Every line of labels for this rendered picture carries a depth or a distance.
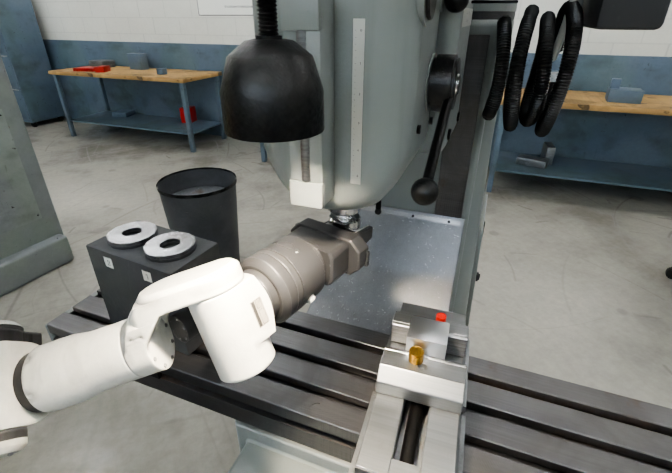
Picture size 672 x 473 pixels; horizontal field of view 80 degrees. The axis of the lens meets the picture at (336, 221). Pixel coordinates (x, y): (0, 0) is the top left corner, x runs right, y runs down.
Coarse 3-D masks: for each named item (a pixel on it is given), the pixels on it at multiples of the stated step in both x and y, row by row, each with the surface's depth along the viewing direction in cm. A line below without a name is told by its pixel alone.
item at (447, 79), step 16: (432, 64) 49; (448, 64) 48; (432, 80) 48; (448, 80) 48; (432, 96) 49; (448, 96) 49; (448, 112) 48; (432, 144) 46; (432, 160) 44; (432, 176) 43; (416, 192) 42; (432, 192) 42
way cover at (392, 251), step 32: (384, 224) 97; (416, 224) 95; (448, 224) 93; (384, 256) 97; (416, 256) 95; (448, 256) 92; (352, 288) 98; (384, 288) 96; (416, 288) 94; (448, 288) 92; (352, 320) 93; (384, 320) 93
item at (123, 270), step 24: (96, 240) 77; (120, 240) 75; (144, 240) 75; (168, 240) 75; (192, 240) 75; (96, 264) 77; (120, 264) 73; (144, 264) 70; (168, 264) 70; (192, 264) 72; (120, 288) 77; (144, 288) 73; (120, 312) 81
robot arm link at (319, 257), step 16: (304, 224) 57; (320, 224) 57; (288, 240) 50; (304, 240) 52; (320, 240) 54; (336, 240) 54; (352, 240) 54; (288, 256) 47; (304, 256) 48; (320, 256) 51; (336, 256) 52; (352, 256) 54; (368, 256) 55; (304, 272) 47; (320, 272) 49; (336, 272) 53; (352, 272) 55; (304, 288) 47; (320, 288) 50; (304, 304) 49
